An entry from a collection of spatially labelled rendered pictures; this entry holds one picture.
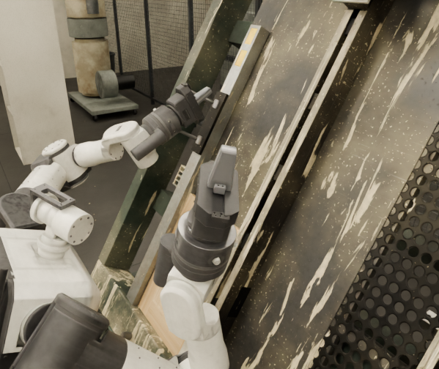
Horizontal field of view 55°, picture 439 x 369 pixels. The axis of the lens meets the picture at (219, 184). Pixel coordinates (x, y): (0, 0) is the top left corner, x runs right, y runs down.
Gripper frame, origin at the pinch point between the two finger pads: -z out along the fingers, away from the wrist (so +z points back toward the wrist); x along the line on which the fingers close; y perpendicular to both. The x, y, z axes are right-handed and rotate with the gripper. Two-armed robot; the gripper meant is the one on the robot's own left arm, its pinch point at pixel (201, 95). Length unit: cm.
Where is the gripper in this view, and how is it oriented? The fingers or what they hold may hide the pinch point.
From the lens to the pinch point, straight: 121.7
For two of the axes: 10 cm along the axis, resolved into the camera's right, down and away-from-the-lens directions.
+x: 3.8, 7.0, 6.1
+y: 5.5, 3.7, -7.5
